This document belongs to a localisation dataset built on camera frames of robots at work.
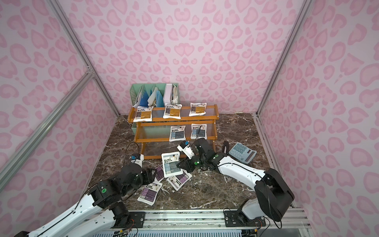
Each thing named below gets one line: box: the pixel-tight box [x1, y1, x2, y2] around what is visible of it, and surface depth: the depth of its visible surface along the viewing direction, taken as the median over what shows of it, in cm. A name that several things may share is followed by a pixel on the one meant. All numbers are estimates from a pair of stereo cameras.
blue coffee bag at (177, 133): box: [168, 125, 187, 142], surface depth 89 cm
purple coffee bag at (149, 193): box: [137, 182, 163, 206], surface depth 82 cm
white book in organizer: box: [162, 83, 174, 105], surface depth 98 cm
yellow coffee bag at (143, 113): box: [133, 106, 154, 122], surface depth 80 cm
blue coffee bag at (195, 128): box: [190, 123, 208, 140], surface depth 92 cm
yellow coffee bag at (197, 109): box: [188, 102, 207, 117], surface depth 81 cm
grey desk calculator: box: [228, 142, 258, 164], surface depth 97 cm
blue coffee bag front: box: [160, 151, 184, 178], surface depth 78 cm
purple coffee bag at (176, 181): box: [166, 168, 193, 192], surface depth 87 cm
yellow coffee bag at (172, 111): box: [162, 103, 183, 119], surface depth 80 cm
